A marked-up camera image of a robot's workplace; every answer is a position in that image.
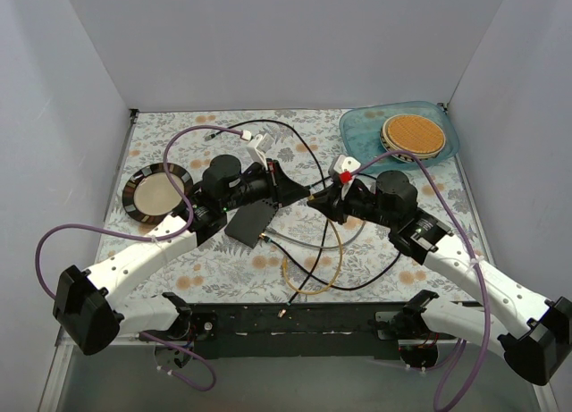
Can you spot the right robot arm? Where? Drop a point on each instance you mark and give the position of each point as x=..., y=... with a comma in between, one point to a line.
x=531, y=332

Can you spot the teal plastic tray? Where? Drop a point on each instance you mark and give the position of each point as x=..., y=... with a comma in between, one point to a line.
x=361, y=129

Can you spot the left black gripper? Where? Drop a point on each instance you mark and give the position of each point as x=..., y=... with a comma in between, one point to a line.
x=273, y=180

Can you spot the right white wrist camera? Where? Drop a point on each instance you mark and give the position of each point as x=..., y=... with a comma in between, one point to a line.
x=341, y=172

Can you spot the black rimmed plate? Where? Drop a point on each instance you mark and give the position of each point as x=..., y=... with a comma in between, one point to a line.
x=148, y=196

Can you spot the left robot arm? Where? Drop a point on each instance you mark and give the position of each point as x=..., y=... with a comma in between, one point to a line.
x=92, y=305

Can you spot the black network switch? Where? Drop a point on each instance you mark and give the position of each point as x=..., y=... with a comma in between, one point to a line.
x=250, y=221

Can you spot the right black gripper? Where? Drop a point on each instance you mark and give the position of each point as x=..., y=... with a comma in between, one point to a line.
x=338, y=202

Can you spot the floral tablecloth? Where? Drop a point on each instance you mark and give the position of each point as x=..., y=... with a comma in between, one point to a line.
x=350, y=262

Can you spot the aluminium frame rail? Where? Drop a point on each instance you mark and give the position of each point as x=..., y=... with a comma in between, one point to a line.
x=129, y=376

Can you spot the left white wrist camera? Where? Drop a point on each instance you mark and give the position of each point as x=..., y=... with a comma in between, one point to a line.
x=258, y=145

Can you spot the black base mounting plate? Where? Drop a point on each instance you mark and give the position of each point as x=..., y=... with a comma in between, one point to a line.
x=349, y=329

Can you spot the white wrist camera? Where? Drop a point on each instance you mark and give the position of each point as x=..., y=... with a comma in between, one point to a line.
x=258, y=145
x=341, y=172

